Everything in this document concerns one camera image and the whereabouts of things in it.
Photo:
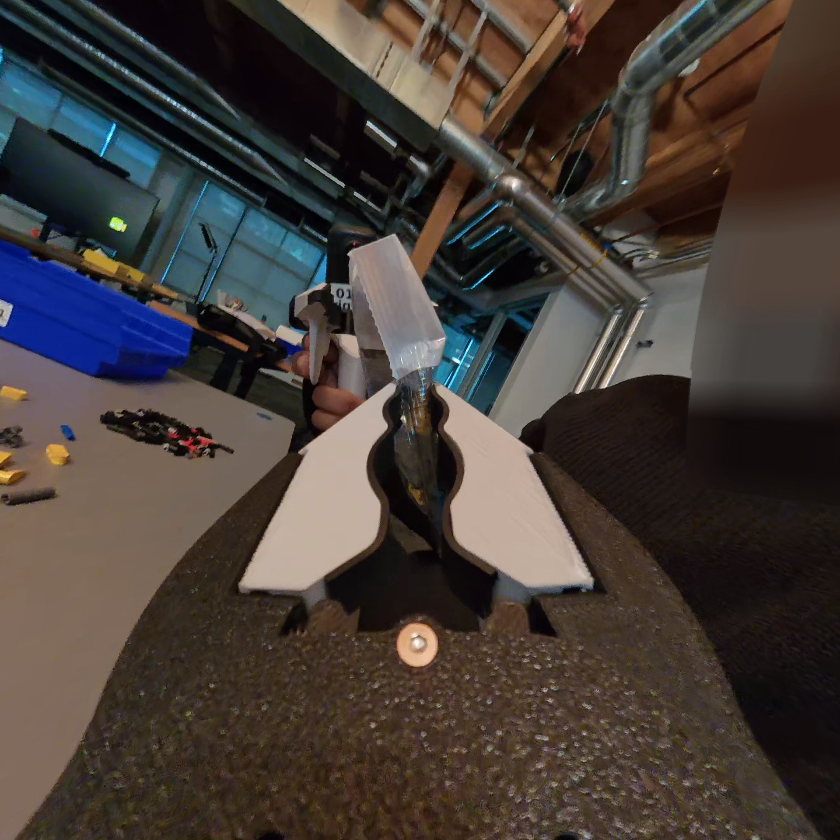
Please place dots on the black light stand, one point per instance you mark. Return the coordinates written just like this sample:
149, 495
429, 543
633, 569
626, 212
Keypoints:
210, 239

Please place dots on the person's right hand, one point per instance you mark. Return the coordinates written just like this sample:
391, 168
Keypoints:
331, 410

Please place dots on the dark grey ribbed tube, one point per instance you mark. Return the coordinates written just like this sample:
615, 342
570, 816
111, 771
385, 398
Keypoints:
29, 496

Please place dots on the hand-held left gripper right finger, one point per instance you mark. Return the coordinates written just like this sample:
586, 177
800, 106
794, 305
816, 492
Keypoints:
518, 518

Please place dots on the wooden post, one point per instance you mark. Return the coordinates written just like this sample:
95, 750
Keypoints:
439, 216

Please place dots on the blue plastic bin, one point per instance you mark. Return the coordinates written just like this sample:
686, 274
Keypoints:
98, 328

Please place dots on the pile of yellow blue pieces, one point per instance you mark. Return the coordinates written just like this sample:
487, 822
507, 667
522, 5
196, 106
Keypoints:
12, 476

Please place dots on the large dark monitor screen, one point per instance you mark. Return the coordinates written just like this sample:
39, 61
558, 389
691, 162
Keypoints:
72, 190

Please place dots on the clear bag of small pieces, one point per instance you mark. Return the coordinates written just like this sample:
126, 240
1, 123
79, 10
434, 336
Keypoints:
394, 295

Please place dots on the silver pipes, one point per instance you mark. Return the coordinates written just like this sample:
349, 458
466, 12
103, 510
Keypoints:
525, 197

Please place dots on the small yellow connector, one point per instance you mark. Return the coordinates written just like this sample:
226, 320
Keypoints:
13, 393
57, 454

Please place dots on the pile of black pins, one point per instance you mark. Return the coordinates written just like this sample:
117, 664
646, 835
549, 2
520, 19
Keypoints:
164, 430

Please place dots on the yellow plastic bin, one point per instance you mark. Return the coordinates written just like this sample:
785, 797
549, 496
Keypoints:
105, 262

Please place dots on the rectangular metal duct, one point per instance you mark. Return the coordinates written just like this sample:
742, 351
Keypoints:
367, 59

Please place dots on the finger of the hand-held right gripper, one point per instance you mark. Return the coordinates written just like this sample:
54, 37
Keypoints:
316, 305

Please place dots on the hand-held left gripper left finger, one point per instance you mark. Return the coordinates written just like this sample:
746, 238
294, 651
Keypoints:
315, 518

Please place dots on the silver round spiral duct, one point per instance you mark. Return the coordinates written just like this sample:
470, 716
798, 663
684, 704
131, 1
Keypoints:
630, 131

